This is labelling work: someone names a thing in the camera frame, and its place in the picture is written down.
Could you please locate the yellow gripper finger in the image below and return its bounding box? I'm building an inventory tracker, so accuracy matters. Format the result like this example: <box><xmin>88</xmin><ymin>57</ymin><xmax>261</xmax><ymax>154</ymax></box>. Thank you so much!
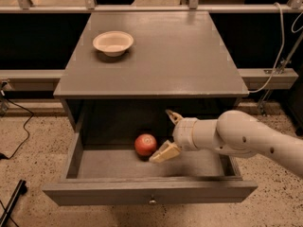
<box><xmin>166</xmin><ymin>110</ymin><xmax>183</xmax><ymax>125</ymax></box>
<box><xmin>149</xmin><ymin>140</ymin><xmax>181</xmax><ymax>164</ymax></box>

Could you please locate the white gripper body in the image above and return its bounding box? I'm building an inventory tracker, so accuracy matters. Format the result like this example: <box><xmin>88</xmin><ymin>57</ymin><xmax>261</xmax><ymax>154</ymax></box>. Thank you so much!
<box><xmin>172</xmin><ymin>118</ymin><xmax>219</xmax><ymax>151</ymax></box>

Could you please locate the red apple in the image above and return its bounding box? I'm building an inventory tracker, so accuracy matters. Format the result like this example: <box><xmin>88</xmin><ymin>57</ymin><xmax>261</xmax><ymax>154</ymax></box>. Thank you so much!
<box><xmin>134</xmin><ymin>133</ymin><xmax>157</xmax><ymax>156</ymax></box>

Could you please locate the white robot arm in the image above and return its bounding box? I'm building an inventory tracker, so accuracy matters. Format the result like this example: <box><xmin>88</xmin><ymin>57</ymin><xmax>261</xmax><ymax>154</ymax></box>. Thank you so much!
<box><xmin>150</xmin><ymin>110</ymin><xmax>303</xmax><ymax>178</ymax></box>

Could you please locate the metal drawer knob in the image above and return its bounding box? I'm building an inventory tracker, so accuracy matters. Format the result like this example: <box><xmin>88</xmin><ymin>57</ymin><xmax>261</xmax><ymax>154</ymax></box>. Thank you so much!
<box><xmin>149</xmin><ymin>196</ymin><xmax>157</xmax><ymax>205</ymax></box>

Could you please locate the open grey top drawer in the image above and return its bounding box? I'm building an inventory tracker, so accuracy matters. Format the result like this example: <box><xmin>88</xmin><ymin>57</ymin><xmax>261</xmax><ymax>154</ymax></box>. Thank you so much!
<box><xmin>42</xmin><ymin>104</ymin><xmax>259</xmax><ymax>207</ymax></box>

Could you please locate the grey wooden cabinet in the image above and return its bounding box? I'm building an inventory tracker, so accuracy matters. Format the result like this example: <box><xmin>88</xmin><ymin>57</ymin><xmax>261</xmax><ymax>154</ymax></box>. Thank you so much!
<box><xmin>53</xmin><ymin>10</ymin><xmax>250</xmax><ymax>131</ymax></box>

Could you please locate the black stand leg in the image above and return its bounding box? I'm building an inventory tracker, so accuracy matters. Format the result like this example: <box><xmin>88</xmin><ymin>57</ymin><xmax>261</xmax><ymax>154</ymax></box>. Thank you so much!
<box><xmin>0</xmin><ymin>180</ymin><xmax>27</xmax><ymax>227</ymax></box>

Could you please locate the white hanging cable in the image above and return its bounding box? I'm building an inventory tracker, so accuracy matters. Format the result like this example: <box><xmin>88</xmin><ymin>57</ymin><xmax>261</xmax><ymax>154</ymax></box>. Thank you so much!
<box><xmin>248</xmin><ymin>1</ymin><xmax>303</xmax><ymax>95</ymax></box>

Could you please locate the metal railing frame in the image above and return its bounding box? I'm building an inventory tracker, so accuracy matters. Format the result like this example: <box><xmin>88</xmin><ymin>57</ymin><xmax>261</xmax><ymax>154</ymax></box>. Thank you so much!
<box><xmin>0</xmin><ymin>0</ymin><xmax>303</xmax><ymax>15</ymax></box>

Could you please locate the black floor cable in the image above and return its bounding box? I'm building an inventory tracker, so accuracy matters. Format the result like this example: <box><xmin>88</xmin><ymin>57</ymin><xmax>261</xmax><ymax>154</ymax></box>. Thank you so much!
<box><xmin>0</xmin><ymin>97</ymin><xmax>36</xmax><ymax>161</ymax></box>

